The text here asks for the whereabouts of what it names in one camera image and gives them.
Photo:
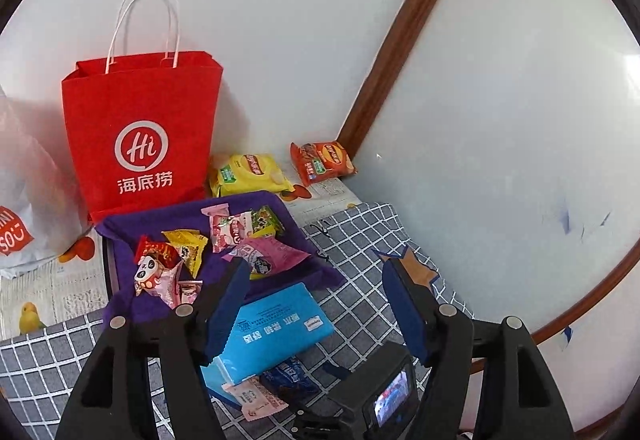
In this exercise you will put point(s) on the pink white flat snack packet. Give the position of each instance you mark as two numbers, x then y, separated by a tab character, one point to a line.
255	402

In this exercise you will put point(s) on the pale pink snack packet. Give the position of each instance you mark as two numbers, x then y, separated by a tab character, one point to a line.
215	210

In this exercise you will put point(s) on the red white snack packet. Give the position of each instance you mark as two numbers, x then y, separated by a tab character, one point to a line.
230	230

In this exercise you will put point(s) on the pink panda snack packet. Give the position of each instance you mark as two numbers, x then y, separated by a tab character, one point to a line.
160	282

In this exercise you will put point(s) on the red paper bag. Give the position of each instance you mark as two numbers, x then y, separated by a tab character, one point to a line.
150	95

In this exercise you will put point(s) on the small pink brown snack packet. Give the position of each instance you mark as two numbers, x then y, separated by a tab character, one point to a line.
189	291

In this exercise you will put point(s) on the green triangular snack packet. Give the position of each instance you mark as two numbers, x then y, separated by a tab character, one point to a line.
265	220

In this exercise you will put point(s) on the grey checked blanket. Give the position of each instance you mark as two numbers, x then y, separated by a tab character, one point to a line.
360	240

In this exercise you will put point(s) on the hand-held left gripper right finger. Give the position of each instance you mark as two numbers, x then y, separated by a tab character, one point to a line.
405	315

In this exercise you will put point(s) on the blue tissue pack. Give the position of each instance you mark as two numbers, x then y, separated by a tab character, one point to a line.
280	330

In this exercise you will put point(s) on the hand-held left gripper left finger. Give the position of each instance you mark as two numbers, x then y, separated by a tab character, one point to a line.
225	315

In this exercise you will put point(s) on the purple fabric tray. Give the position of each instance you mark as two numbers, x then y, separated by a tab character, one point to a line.
150	225

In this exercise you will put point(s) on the yellow snack packet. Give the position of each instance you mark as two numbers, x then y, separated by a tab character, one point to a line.
187	242

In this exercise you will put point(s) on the small red snack packet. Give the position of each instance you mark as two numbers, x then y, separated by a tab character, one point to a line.
157	252

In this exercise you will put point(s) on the brown wooden frame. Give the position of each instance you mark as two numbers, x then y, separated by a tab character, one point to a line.
400	45

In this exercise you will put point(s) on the dark blue snack packet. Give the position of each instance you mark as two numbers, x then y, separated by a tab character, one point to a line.
287	377

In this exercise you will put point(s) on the black binder clip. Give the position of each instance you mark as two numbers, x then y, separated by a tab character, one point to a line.
325	258
320	227

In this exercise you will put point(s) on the large pink snack packet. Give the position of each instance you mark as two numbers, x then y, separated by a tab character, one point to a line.
280	255

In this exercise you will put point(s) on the white plastic bag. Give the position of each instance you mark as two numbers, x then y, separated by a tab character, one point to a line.
30	180

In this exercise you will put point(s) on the orange chips bag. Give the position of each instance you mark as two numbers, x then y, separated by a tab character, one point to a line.
322	162

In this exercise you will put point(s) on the yellow chips bag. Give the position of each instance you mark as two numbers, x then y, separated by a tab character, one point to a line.
250	172

